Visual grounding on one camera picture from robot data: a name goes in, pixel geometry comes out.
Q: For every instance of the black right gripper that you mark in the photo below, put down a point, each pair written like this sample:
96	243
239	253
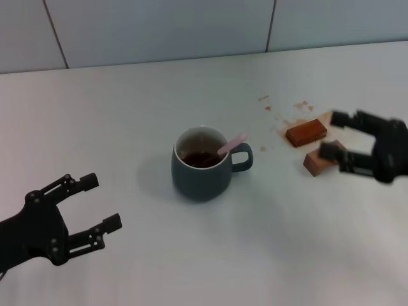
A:
392	153

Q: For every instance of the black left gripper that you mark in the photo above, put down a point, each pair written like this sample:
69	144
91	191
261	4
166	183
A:
35	232

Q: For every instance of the grey ceramic mug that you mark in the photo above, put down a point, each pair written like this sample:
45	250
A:
201	181

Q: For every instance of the light notched wooden block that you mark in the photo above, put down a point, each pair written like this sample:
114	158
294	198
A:
314	165

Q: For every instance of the dark wet wooden block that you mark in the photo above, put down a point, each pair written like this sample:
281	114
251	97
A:
306	132

